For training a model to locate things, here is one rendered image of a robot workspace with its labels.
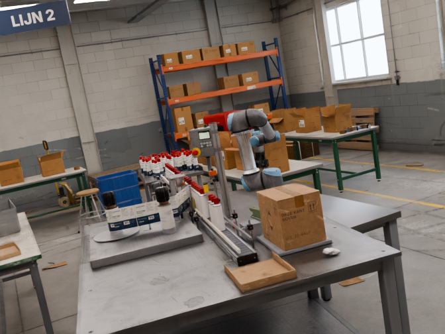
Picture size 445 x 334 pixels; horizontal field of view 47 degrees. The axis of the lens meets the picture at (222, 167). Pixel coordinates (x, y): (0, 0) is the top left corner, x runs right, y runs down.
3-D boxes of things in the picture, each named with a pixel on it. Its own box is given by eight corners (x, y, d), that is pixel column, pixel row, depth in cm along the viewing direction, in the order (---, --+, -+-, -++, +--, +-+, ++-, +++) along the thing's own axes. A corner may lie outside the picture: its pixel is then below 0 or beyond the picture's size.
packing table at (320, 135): (262, 178, 893) (255, 134, 880) (300, 167, 924) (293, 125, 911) (340, 193, 693) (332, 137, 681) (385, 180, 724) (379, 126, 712)
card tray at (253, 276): (224, 272, 252) (223, 264, 252) (273, 258, 258) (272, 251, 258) (242, 293, 224) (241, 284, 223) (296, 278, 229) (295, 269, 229)
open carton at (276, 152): (240, 176, 522) (234, 140, 516) (279, 165, 546) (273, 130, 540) (261, 179, 489) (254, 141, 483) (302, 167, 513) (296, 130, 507)
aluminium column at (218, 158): (225, 220, 346) (208, 123, 335) (232, 219, 347) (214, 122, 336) (227, 222, 341) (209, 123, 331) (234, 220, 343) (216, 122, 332)
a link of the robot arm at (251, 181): (265, 191, 333) (246, 109, 325) (243, 195, 337) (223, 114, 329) (267, 186, 345) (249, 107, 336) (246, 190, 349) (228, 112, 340)
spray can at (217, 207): (216, 230, 308) (210, 197, 305) (224, 228, 309) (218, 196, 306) (218, 232, 303) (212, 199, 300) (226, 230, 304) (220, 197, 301)
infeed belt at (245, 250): (182, 204, 415) (181, 199, 414) (192, 201, 416) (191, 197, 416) (240, 264, 256) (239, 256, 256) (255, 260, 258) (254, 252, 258)
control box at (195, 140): (198, 156, 349) (193, 128, 346) (221, 152, 343) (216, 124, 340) (193, 158, 340) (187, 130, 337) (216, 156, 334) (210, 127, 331)
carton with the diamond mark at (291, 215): (263, 237, 288) (256, 191, 284) (302, 227, 294) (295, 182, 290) (285, 251, 260) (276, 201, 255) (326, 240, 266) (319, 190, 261)
